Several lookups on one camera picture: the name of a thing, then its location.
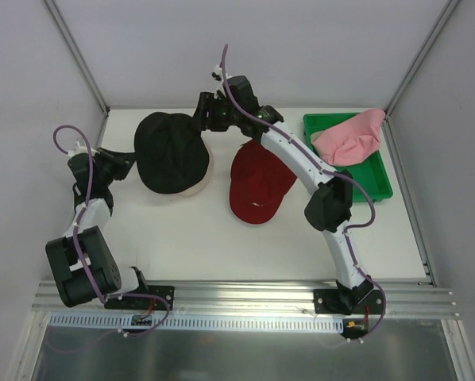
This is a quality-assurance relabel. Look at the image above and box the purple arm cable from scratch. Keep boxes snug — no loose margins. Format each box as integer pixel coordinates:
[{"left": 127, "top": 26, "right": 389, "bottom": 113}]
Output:
[
  {"left": 52, "top": 125, "right": 171, "bottom": 338},
  {"left": 219, "top": 43, "right": 388, "bottom": 345}
]

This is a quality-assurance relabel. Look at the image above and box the white slotted cable duct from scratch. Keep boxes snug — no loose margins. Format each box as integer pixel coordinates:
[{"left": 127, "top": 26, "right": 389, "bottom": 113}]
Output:
[{"left": 48, "top": 313, "right": 344, "bottom": 334}]

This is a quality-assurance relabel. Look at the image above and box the aluminium mounting rail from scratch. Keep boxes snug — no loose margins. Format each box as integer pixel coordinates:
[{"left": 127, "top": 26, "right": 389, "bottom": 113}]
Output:
[{"left": 33, "top": 279, "right": 460, "bottom": 320}]

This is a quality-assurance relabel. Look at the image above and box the green plastic tray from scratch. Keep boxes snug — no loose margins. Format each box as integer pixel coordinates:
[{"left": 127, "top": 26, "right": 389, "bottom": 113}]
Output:
[{"left": 303, "top": 112, "right": 393, "bottom": 202}]

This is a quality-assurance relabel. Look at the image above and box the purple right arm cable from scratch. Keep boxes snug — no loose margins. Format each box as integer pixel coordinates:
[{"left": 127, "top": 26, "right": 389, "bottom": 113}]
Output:
[{"left": 219, "top": 43, "right": 388, "bottom": 345}]

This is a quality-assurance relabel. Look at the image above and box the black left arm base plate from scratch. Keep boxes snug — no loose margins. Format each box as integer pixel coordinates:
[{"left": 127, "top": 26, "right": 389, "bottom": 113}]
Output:
[{"left": 104, "top": 285, "right": 176, "bottom": 312}]

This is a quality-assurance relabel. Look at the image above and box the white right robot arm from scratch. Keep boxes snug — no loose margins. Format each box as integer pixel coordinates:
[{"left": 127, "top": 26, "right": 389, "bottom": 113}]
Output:
[{"left": 194, "top": 68, "right": 374, "bottom": 315}]

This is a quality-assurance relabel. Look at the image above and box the light pink baseball cap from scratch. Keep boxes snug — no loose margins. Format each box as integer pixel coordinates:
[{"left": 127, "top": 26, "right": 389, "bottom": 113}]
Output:
[{"left": 310, "top": 109, "right": 385, "bottom": 167}]

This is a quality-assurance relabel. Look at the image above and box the aluminium frame post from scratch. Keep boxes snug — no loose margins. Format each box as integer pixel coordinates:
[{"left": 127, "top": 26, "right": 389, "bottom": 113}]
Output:
[
  {"left": 41, "top": 0, "right": 110, "bottom": 115},
  {"left": 385, "top": 0, "right": 461, "bottom": 117}
]

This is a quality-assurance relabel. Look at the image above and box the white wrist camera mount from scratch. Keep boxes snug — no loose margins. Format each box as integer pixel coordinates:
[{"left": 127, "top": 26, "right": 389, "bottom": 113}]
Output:
[
  {"left": 66, "top": 138, "right": 98, "bottom": 158},
  {"left": 211, "top": 64, "right": 232, "bottom": 86}
]

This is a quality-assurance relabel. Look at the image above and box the red baseball cap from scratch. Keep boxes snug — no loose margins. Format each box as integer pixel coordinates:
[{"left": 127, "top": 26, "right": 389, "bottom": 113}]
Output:
[{"left": 229, "top": 140, "right": 297, "bottom": 225}]

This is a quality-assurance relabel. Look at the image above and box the left aluminium frame post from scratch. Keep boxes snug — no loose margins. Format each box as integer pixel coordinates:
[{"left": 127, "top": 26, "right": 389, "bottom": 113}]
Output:
[{"left": 41, "top": 0, "right": 110, "bottom": 115}]

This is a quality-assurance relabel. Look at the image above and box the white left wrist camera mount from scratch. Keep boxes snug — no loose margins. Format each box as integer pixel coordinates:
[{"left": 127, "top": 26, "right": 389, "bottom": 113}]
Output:
[{"left": 66, "top": 138, "right": 98, "bottom": 158}]

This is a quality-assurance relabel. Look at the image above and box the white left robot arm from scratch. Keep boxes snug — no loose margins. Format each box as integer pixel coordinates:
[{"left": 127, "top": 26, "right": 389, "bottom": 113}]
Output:
[{"left": 45, "top": 148, "right": 150, "bottom": 309}]

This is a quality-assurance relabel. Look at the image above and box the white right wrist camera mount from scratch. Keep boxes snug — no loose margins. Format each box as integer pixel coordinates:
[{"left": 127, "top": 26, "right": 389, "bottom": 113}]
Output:
[{"left": 211, "top": 64, "right": 232, "bottom": 86}]

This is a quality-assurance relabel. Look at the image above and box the right aluminium frame post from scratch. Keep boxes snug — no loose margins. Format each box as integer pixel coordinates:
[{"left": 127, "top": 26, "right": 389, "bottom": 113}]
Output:
[{"left": 385, "top": 0, "right": 461, "bottom": 117}]

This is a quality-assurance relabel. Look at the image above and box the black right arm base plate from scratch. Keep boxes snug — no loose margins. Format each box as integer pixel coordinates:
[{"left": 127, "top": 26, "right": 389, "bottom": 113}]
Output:
[{"left": 313, "top": 288, "right": 385, "bottom": 316}]

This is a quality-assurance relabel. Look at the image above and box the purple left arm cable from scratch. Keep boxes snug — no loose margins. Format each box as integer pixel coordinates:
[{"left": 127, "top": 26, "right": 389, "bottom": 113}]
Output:
[{"left": 52, "top": 125, "right": 171, "bottom": 338}]

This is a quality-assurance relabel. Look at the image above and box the black baseball cap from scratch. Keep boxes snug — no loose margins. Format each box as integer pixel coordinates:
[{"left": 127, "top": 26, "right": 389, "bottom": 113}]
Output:
[{"left": 133, "top": 112, "right": 209, "bottom": 194}]

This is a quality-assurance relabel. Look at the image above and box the cream beige baseball cap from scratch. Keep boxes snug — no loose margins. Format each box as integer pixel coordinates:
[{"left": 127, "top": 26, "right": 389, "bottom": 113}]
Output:
[{"left": 178, "top": 148, "right": 214, "bottom": 197}]

